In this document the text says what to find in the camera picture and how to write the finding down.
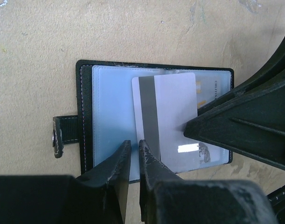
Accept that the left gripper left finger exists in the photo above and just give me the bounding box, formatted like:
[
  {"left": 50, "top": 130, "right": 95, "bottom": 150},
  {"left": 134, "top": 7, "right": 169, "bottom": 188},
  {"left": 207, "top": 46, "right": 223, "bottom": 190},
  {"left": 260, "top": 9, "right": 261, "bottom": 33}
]
[{"left": 0, "top": 140, "right": 131, "bottom": 224}]

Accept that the white VIP card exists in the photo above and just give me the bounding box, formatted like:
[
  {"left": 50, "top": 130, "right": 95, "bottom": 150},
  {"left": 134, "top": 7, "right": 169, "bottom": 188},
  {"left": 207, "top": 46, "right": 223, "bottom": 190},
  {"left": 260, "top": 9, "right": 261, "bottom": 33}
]
[{"left": 196, "top": 74, "right": 232, "bottom": 168}]

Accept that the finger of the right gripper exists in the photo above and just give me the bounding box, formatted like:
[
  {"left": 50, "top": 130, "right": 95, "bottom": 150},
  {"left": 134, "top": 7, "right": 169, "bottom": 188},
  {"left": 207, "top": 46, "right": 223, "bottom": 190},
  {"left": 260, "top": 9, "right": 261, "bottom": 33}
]
[
  {"left": 184, "top": 79, "right": 285, "bottom": 169},
  {"left": 198, "top": 37, "right": 285, "bottom": 115}
]

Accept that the white card with magnetic stripe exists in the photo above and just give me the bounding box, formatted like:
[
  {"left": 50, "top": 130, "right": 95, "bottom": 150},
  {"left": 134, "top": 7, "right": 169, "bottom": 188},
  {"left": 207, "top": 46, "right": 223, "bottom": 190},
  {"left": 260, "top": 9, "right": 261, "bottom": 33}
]
[{"left": 132, "top": 72, "right": 200, "bottom": 173}]

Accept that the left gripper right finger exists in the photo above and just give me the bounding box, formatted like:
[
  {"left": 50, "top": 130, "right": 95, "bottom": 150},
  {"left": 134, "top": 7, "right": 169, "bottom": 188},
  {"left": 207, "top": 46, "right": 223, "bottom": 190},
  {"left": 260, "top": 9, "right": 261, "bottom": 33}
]
[{"left": 139, "top": 140, "right": 278, "bottom": 224}]

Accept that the black leather card holder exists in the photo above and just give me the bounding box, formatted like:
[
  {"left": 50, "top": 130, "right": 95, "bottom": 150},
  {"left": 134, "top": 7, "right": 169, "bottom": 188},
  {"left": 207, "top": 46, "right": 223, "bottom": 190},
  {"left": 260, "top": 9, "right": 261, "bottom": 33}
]
[{"left": 53, "top": 60, "right": 234, "bottom": 183}]

